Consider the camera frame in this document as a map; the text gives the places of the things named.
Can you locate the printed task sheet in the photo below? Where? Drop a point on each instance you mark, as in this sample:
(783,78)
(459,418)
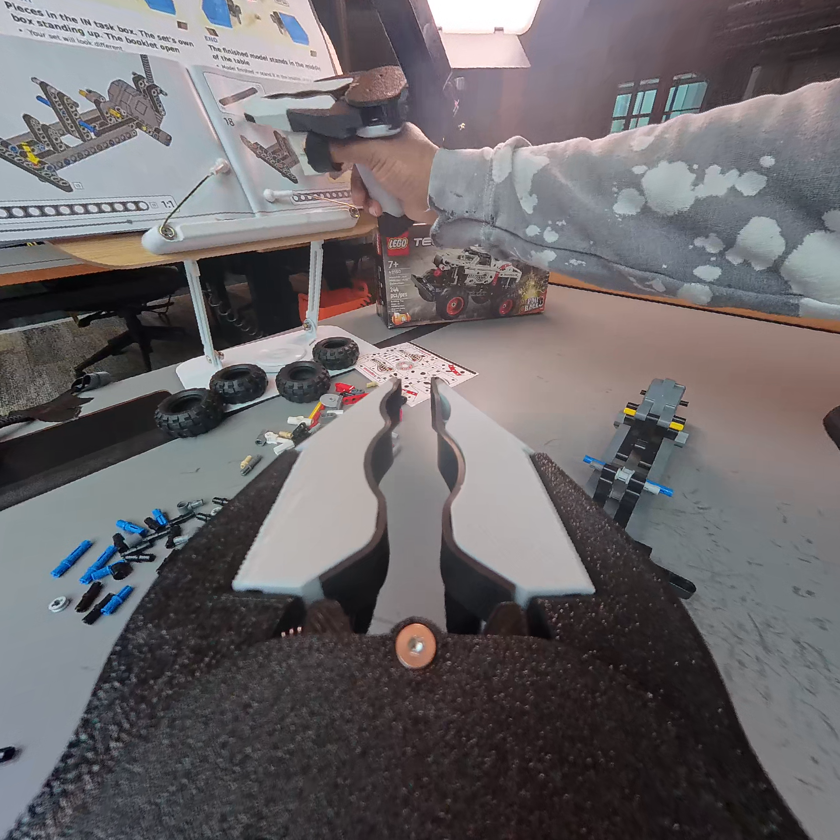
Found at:
(131,26)

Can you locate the black office chair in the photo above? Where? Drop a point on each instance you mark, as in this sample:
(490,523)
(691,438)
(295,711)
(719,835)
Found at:
(98,308)

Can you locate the open instruction booklet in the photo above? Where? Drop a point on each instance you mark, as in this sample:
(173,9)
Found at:
(98,151)

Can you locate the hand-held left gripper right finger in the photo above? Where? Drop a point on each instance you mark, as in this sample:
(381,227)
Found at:
(518,525)

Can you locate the bright studio light panel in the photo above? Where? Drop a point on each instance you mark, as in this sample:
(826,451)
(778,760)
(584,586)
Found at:
(485,26)

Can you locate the partly built toy chassis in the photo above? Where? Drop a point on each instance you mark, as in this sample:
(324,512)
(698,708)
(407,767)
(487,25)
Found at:
(640,453)

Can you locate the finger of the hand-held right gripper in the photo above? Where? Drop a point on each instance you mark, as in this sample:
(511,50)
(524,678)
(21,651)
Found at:
(321,85)
(269,113)

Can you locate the white book stand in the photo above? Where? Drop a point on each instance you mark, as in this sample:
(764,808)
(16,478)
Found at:
(262,226)

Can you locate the adjacent wood edged table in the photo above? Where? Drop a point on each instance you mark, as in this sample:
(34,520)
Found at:
(735,311)

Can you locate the grey desk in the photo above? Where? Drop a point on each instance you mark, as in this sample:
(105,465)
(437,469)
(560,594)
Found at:
(722,459)

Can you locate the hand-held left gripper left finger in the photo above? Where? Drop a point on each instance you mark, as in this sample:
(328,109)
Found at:
(308,525)

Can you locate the toy set box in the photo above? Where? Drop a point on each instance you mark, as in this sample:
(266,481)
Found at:
(459,275)

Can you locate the window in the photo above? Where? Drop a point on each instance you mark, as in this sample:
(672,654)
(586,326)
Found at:
(656,105)

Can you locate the person's right hand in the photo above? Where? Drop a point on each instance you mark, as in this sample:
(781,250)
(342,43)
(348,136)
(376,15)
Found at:
(400,164)

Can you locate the pile of red white pieces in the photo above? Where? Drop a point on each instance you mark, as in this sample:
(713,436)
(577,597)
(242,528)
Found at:
(328,400)

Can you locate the toy sticker sheet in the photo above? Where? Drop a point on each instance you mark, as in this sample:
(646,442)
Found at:
(413,371)

